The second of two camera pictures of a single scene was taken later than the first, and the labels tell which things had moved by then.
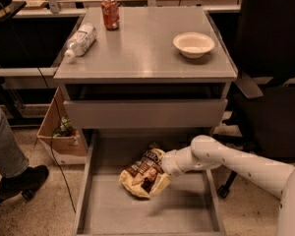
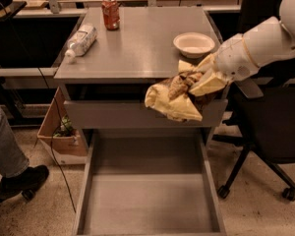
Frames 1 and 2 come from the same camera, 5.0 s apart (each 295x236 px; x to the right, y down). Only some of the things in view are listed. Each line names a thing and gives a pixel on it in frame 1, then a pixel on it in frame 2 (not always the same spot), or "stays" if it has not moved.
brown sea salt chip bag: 138,176 to 172,96
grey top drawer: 145,113 stays
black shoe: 24,183 stays
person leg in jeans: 6,156 stays
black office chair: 271,50 stays
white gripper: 169,163 to 232,60
